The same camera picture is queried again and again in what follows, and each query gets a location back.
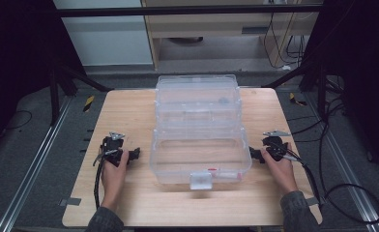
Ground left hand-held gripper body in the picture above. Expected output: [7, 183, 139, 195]
[93, 130, 131, 167]

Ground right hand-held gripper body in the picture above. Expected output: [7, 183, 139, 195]
[261, 130, 292, 162]

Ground clear plastic tiered storage box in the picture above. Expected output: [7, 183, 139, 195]
[149, 73, 253, 191]

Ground person's right hand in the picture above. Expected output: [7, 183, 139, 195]
[259, 143, 301, 196]

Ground person's left hand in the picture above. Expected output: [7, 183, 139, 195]
[100, 149, 131, 213]

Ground red and white small item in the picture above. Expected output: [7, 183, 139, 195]
[207, 166, 244, 181]

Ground yellow tool on floor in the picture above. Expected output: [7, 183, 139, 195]
[82, 95, 96, 113]

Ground black metal stand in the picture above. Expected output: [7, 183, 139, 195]
[46, 59, 115, 128]
[261, 57, 329, 122]

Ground white cabinet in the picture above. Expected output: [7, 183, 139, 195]
[52, 0, 155, 68]

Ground light wooden desk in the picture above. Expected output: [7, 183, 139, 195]
[140, 0, 325, 71]

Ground black horizontal bar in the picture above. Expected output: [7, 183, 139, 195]
[53, 3, 325, 18]

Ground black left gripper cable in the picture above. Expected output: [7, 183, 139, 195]
[93, 154, 106, 211]

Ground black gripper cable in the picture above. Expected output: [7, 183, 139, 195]
[93, 154, 106, 211]
[282, 152, 379, 225]

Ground yellow-handled tool right floor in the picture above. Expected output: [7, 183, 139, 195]
[288, 92, 308, 107]

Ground black floor cables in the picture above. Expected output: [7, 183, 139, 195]
[286, 75, 351, 144]

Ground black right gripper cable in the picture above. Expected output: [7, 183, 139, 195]
[282, 152, 379, 225]

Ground aluminium floor rail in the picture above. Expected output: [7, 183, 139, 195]
[306, 91, 379, 232]
[0, 96, 73, 232]

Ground thin black floor cable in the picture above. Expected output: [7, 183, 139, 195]
[3, 109, 34, 131]

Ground hanging black cables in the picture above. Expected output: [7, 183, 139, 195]
[262, 12, 308, 71]

